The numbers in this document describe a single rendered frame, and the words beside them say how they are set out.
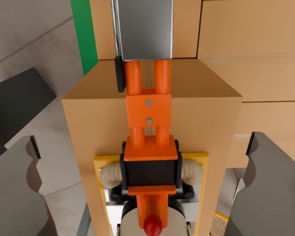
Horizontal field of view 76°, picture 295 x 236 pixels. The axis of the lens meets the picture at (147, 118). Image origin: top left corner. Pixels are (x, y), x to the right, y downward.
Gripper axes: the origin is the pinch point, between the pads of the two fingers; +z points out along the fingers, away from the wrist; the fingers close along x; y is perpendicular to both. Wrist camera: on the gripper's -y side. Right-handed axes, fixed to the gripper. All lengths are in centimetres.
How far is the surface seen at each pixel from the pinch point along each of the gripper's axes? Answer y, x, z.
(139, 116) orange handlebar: 6.3, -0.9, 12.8
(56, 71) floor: 28, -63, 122
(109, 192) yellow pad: 35.7, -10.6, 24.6
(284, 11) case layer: -6, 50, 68
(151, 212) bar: 15.3, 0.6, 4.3
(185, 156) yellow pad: 24.5, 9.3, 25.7
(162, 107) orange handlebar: 4.9, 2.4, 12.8
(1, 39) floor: 6, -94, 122
